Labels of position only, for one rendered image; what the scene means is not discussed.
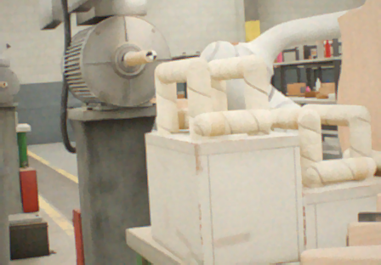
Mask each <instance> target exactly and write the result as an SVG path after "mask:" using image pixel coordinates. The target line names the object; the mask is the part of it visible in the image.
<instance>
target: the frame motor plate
mask: <svg viewBox="0 0 381 265"><path fill-rule="evenodd" d="M68 108H69V109H67V111H66V119H72V120H77V121H101V120H110V119H125V118H133V117H149V116H157V113H156V103H152V106H151V107H134V108H126V109H109V110H93V107H87V109H86V110H84V109H81V108H75V109H73V106H70V107H68Z"/></svg>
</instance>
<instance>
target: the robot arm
mask: <svg viewBox="0 0 381 265"><path fill-rule="evenodd" d="M347 12H349V10H345V11H343V12H341V11H340V12H337V13H330V14H323V15H319V16H313V17H307V18H304V19H298V20H291V21H288V22H285V23H283V24H280V25H276V26H275V27H273V28H271V29H269V30H268V31H266V32H265V33H263V34H262V35H260V36H259V37H258V38H256V39H255V40H254V41H251V42H240V43H239V44H238V45H237V46H235V47H234V46H233V45H232V44H230V43H229V42H222V41H217V42H212V43H210V44H209V45H207V46H206V48H205V49H204V51H203V52H202V54H201V56H200V58H202V59H205V60H206V61H207V62H210V61H212V60H218V59H230V58H234V57H238V56H239V57H242V56H247V55H251V54H257V55H259V56H260V57H262V58H263V59H264V61H265V62H266V70H267V82H268V93H269V107H271V108H288V109H301V108H302V107H300V105H297V104H295V103H294V102H293V101H292V100H290V99H288V98H287V97H285V96H284V95H282V94H281V93H279V92H278V91H276V89H275V88H274V87H272V85H270V78H271V77H272V75H273V74H274V71H273V64H274V60H275V59H276V57H277V56H278V54H279V53H280V52H281V51H283V49H286V48H289V47H290V46H293V45H296V44H302V43H306V42H316V41H323V40H327V39H334V38H339V37H341V32H340V29H339V24H338V20H337V18H338V17H340V16H342V15H344V14H345V13H347ZM226 98H227V109H229V110H230V111H233V110H245V109H246V103H245V90H244V79H230V80H226ZM274 132H281V133H297V134H299V131H298V130H291V129H279V128H274Z"/></svg>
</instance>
